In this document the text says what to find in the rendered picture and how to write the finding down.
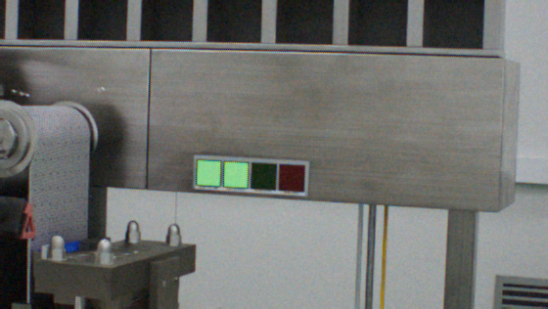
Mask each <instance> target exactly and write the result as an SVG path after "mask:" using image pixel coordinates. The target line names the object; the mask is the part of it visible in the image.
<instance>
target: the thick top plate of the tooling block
mask: <svg viewBox="0 0 548 309"><path fill-rule="evenodd" d="M111 245H112V252H113V253H114V265H97V264H94V262H95V256H96V251H98V248H96V249H92V250H81V249H79V250H75V251H72V252H68V253H66V259H67V261H66V260H60V261H56V260H48V258H47V259H46V258H40V259H36V260H35V291H39V292H48V293H56V294H64V295H70V296H75V297H84V298H94V299H103V300H113V299H116V298H119V297H122V296H125V295H127V294H129V293H132V292H135V291H138V290H143V289H145V288H148V287H150V262H153V261H156V260H159V259H162V258H165V257H168V256H173V257H179V271H178V277H179V278H181V277H183V276H186V275H189V274H192V273H195V272H196V245H195V244H194V243H182V245H178V246H173V245H165V242H162V241H150V240H141V241H140V242H139V243H128V242H125V241H124V240H121V241H118V242H113V243H111Z"/></svg>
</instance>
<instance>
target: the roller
mask: <svg viewBox="0 0 548 309"><path fill-rule="evenodd" d="M1 118H2V119H6V120H7V121H9V122H10V123H12V124H13V126H14V127H15V128H16V129H17V132H18V142H17V148H16V150H15V151H14V153H13V154H12V155H11V156H9V157H7V158H5V159H0V169H5V168H10V167H13V166H15V165H17V164H18V163H19V162H20V161H21V160H22V159H23V157H24V156H25V154H26V151H27V148H28V143H29V137H28V131H27V127H26V126H25V124H24V122H23V120H22V119H21V118H20V117H19V116H18V114H17V113H16V112H14V111H12V110H0V119H1Z"/></svg>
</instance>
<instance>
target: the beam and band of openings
mask: <svg viewBox="0 0 548 309"><path fill-rule="evenodd" d="M506 2H507V0H0V46H18V47H56V48H83V47H94V48H133V49H172V50H207V49H211V50H251V51H290V52H330V53H370V54H390V55H409V56H447V57H487V58H505V57H506V53H505V52H504V41H505V21H506Z"/></svg>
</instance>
